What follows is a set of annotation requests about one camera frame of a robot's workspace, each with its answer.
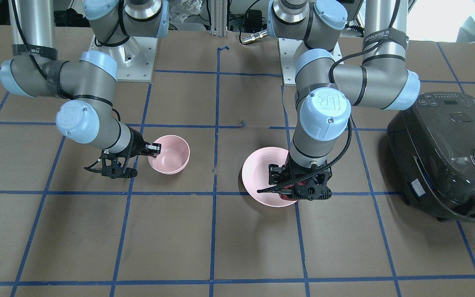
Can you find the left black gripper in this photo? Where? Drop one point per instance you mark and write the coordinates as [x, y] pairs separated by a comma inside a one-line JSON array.
[[275, 173]]

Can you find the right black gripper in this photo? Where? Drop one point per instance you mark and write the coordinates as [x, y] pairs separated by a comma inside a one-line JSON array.
[[137, 145]]

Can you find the small pink bowl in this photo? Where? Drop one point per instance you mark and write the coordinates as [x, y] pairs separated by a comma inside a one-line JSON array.
[[174, 155]]

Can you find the red apple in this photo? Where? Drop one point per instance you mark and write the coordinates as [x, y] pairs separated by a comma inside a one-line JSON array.
[[290, 192]]

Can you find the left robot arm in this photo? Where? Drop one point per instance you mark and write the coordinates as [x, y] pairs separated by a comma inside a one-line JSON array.
[[326, 90]]

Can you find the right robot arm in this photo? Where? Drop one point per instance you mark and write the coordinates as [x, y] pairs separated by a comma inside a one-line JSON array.
[[87, 85]]

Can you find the pink plate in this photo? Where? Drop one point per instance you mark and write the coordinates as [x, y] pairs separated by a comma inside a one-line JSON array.
[[255, 175]]

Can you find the silver metal connector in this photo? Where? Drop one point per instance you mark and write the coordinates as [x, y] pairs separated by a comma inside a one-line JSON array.
[[254, 37]]

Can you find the black power adapter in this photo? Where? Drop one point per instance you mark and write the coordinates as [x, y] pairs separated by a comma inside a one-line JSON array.
[[253, 21]]

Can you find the dark grey rice cooker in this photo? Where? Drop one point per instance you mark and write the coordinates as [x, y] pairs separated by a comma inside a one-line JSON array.
[[433, 143]]

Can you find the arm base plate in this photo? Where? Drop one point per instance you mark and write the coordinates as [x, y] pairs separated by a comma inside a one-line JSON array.
[[138, 62], [290, 50]]

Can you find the aluminium frame post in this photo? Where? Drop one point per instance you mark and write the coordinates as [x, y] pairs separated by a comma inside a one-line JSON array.
[[218, 17]]

